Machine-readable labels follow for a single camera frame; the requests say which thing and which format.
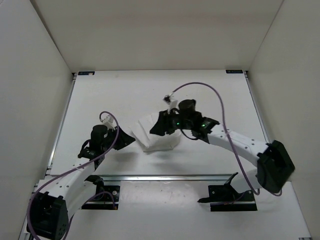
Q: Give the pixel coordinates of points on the blue label sticker right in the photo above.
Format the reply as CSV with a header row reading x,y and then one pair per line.
x,y
234,71

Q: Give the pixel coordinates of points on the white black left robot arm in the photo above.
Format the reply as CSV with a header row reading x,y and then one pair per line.
x,y
54,204

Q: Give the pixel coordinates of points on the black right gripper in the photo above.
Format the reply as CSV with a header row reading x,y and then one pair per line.
x,y
163,124

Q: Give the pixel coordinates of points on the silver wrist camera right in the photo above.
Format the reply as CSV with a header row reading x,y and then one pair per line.
x,y
170,101

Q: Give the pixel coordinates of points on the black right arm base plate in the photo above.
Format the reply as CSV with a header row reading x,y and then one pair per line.
x,y
224,198

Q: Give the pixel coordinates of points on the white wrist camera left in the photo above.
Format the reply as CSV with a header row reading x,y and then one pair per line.
x,y
108,121

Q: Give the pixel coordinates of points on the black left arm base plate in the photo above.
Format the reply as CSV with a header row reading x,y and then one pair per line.
x,y
107,195

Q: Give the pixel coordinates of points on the blue label sticker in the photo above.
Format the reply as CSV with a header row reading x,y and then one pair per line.
x,y
86,73
234,71

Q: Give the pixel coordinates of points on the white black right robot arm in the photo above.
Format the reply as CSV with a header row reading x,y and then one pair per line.
x,y
273,165

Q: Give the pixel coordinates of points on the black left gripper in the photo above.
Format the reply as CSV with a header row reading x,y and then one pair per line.
x,y
124,139

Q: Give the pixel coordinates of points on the white pleated skirt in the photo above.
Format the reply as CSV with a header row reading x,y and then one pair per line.
x,y
150,142

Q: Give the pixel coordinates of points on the blue label sticker left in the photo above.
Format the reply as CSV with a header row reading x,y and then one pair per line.
x,y
86,73

